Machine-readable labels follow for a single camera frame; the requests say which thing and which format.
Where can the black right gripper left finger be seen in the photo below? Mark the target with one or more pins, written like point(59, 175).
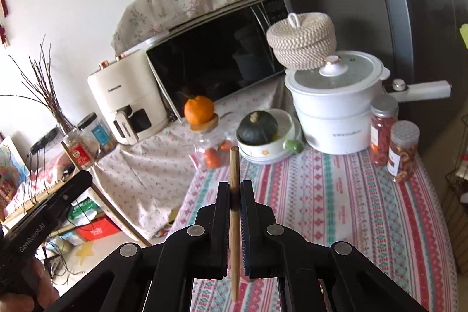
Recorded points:
point(218, 258)

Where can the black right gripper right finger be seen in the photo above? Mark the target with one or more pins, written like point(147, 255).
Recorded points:
point(251, 232)

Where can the plain wooden chopstick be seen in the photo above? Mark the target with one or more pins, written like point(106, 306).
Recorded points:
point(234, 236)

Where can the person's left hand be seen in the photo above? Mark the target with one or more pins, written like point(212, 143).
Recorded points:
point(45, 293)

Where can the clear glass jar wooden lid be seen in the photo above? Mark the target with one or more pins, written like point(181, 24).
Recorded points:
point(212, 141)

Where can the small floral white tablecloth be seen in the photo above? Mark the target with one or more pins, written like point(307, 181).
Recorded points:
point(147, 181)

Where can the striped patterned tablecloth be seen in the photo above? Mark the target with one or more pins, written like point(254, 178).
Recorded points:
point(399, 227)

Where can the red label glass jar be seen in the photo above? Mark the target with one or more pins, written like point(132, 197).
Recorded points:
point(83, 148)

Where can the dark green pumpkin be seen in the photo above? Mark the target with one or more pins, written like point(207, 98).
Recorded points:
point(257, 128)

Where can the orange tangerine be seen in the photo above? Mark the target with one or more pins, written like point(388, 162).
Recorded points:
point(196, 109)

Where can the blue label black lid jar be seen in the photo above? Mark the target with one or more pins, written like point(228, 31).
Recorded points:
point(97, 136)

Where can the dry twig bunch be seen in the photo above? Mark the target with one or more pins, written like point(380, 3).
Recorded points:
point(41, 86)

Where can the white electric cooking pot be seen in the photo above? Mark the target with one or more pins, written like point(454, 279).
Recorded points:
point(333, 102)

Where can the cream air fryer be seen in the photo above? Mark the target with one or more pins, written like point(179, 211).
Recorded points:
point(129, 97)

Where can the black microwave oven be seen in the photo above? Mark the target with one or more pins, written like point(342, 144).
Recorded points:
point(218, 56)

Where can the dried hawthorn slices jar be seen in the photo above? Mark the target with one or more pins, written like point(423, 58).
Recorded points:
point(404, 139)

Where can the red dried fruit jar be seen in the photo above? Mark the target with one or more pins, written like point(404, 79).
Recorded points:
point(384, 109)

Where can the dark grey refrigerator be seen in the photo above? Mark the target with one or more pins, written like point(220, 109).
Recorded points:
point(384, 5)

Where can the white ceramic bowl green handle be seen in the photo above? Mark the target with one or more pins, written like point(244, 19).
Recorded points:
point(287, 142)

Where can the woven rope basket with lid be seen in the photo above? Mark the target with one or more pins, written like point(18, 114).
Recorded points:
point(302, 41)

